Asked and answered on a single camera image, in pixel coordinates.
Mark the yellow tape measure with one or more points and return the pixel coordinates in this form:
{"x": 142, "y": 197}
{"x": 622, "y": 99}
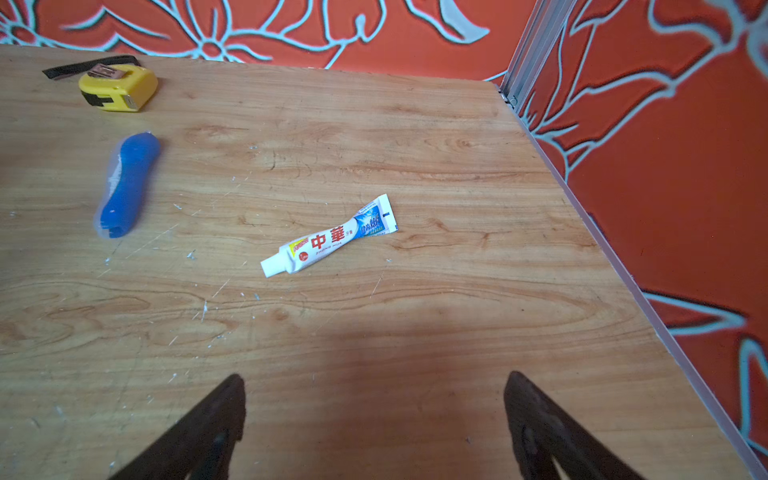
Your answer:
{"x": 116, "y": 83}

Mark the aluminium frame post right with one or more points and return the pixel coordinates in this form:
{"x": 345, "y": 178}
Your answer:
{"x": 543, "y": 27}

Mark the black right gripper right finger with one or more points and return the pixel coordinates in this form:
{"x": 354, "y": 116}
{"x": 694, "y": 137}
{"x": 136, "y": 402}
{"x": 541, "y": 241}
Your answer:
{"x": 549, "y": 444}

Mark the white red toothpaste tube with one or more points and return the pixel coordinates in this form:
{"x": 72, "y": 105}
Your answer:
{"x": 374, "y": 219}

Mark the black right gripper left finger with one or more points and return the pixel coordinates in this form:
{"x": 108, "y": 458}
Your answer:
{"x": 201, "y": 444}

